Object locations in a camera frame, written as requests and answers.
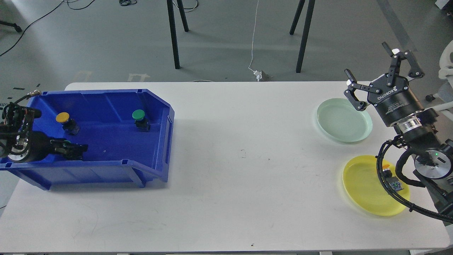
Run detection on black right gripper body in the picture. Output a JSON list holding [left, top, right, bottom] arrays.
[[368, 74, 424, 126]]

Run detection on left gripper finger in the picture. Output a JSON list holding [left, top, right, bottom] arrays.
[[50, 140, 88, 155], [54, 152, 84, 161]]

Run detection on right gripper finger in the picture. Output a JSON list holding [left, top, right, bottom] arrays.
[[382, 42, 424, 87], [344, 69, 377, 112]]

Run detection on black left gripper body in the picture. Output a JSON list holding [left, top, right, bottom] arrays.
[[14, 132, 53, 163]]

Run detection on yellow push button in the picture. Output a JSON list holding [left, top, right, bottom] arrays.
[[376, 161, 405, 195], [55, 112, 80, 135]]

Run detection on green push button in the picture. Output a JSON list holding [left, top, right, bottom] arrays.
[[132, 109, 150, 132]]

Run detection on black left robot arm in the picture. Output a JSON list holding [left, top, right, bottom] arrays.
[[0, 90, 88, 163]]

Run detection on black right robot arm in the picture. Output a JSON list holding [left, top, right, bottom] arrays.
[[344, 42, 453, 223]]

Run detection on light green plate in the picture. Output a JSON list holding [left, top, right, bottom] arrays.
[[315, 98, 373, 143]]

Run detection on yellow plate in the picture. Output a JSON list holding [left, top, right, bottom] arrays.
[[342, 155, 406, 217]]

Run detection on white office chair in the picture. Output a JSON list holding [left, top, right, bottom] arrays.
[[423, 41, 453, 112]]

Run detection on blue plastic bin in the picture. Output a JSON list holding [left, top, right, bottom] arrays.
[[1, 89, 174, 190]]

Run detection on black tripod legs right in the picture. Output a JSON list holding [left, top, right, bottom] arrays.
[[289, 0, 316, 74]]

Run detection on black tripod legs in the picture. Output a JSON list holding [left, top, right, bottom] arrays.
[[166, 0, 189, 69], [289, 0, 316, 74]]

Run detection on black tripod legs left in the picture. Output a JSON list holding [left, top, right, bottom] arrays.
[[166, 0, 189, 69]]

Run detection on white charger cable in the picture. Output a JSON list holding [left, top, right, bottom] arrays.
[[248, 0, 264, 81]]

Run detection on black floor cable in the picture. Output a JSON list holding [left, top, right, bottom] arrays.
[[0, 0, 97, 57]]

